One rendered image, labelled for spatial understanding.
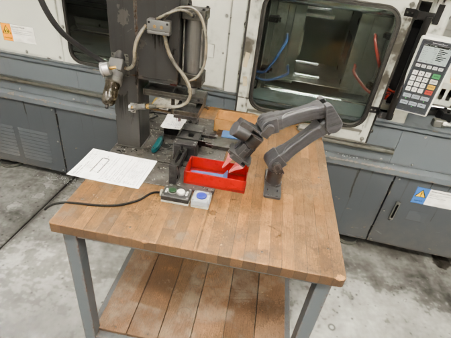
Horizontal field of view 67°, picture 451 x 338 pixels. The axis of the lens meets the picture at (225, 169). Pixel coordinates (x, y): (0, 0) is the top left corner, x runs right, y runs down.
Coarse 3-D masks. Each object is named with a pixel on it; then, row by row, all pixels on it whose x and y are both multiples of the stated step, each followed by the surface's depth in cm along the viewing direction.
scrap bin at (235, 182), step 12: (192, 156) 145; (192, 168) 147; (204, 168) 147; (216, 168) 146; (228, 168) 146; (192, 180) 138; (204, 180) 137; (216, 180) 136; (228, 180) 135; (240, 180) 134; (240, 192) 137
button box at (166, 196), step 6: (168, 186) 131; (174, 186) 131; (150, 192) 130; (156, 192) 130; (162, 192) 128; (168, 192) 128; (174, 192) 128; (186, 192) 129; (144, 198) 128; (162, 198) 127; (168, 198) 127; (174, 198) 126; (180, 198) 126; (186, 198) 126; (54, 204) 123; (78, 204) 122; (84, 204) 121; (90, 204) 122; (96, 204) 122; (102, 204) 122; (114, 204) 123; (120, 204) 123; (126, 204) 124; (180, 204) 127; (186, 204) 127
